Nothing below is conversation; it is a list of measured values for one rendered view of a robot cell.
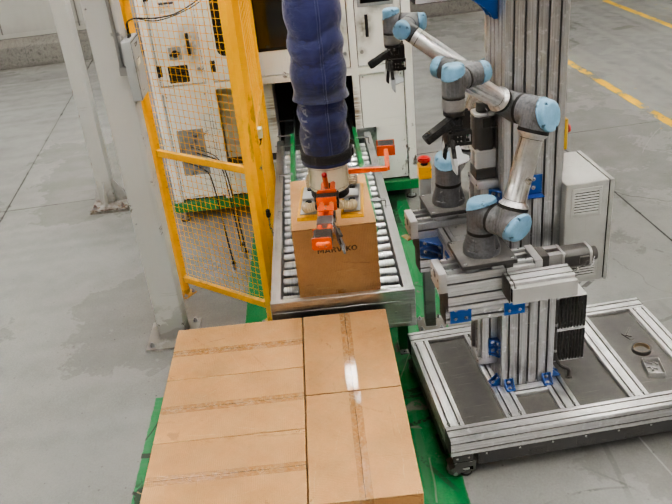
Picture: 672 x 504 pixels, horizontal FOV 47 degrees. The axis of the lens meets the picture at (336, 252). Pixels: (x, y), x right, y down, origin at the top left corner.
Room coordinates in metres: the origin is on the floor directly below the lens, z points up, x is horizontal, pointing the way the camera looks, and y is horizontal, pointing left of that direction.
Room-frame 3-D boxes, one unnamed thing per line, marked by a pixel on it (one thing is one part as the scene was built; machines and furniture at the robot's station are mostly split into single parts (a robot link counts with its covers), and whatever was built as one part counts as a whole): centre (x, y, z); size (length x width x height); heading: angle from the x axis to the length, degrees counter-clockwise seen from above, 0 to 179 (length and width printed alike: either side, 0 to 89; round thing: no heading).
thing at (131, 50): (3.95, 0.91, 1.62); 0.20 x 0.05 x 0.30; 0
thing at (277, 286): (4.37, 0.32, 0.50); 2.31 x 0.05 x 0.19; 0
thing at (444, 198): (3.22, -0.54, 1.09); 0.15 x 0.15 x 0.10
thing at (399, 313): (3.20, -0.01, 0.48); 0.70 x 0.03 x 0.15; 90
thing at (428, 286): (3.78, -0.51, 0.50); 0.07 x 0.07 x 1.00; 0
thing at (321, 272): (3.57, 0.00, 0.75); 0.60 x 0.40 x 0.40; 1
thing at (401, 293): (3.21, -0.01, 0.58); 0.70 x 0.03 x 0.06; 90
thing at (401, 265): (4.38, -0.33, 0.50); 2.31 x 0.05 x 0.19; 0
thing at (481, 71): (2.54, -0.51, 1.82); 0.11 x 0.11 x 0.08; 35
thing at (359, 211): (3.17, -0.10, 1.13); 0.34 x 0.10 x 0.05; 176
